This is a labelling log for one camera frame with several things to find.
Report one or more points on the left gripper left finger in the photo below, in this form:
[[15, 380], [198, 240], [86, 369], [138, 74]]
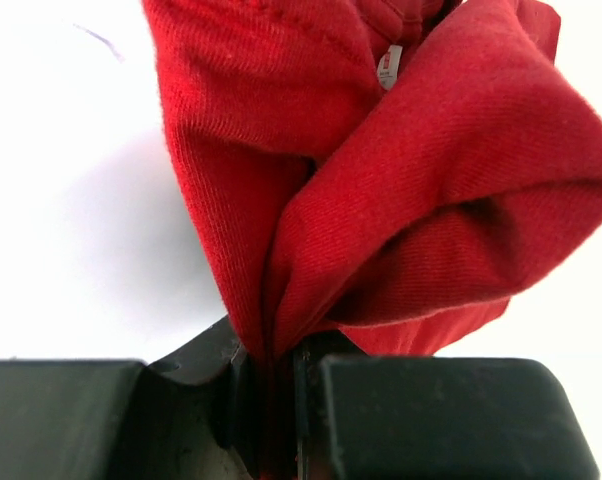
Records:
[[185, 416]]

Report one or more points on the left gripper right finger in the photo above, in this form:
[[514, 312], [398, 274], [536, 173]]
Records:
[[415, 417]]

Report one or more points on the red t-shirt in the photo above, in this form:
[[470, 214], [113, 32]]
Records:
[[396, 170]]

